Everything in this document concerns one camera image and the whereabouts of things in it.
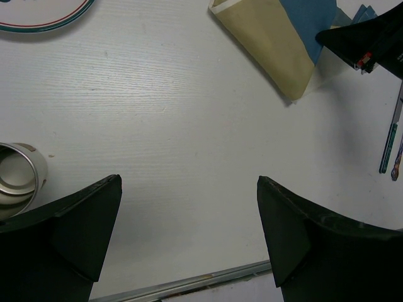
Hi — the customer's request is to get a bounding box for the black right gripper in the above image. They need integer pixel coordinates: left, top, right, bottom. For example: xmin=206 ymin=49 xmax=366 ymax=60
xmin=315 ymin=4 xmax=402 ymax=79

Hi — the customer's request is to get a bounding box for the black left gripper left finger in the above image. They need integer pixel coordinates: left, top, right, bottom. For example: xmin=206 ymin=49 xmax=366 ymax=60
xmin=1 ymin=174 xmax=122 ymax=301

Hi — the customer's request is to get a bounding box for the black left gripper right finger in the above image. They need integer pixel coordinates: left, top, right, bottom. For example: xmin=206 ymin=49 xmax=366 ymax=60
xmin=257 ymin=176 xmax=402 ymax=301

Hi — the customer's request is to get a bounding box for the blue tan white placemat cloth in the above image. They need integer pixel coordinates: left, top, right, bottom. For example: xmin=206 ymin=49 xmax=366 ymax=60
xmin=208 ymin=0 xmax=377 ymax=102

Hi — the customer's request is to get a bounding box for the white brown metal cup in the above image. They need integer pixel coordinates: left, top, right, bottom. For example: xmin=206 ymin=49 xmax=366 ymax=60
xmin=1 ymin=143 xmax=48 ymax=220

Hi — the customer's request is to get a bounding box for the pink iridescent fork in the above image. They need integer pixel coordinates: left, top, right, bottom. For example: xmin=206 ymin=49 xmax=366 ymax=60
xmin=390 ymin=137 xmax=403 ymax=182

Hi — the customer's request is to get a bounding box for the white plate with red print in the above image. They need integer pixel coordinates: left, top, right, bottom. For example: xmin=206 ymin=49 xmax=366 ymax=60
xmin=1 ymin=0 xmax=95 ymax=33

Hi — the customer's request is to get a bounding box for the aluminium table frame rail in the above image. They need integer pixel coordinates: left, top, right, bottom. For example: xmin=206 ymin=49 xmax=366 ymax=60
xmin=92 ymin=260 xmax=272 ymax=301

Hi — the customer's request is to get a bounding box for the teal handled knife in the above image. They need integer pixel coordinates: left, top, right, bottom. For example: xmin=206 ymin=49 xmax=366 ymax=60
xmin=378 ymin=85 xmax=402 ymax=174

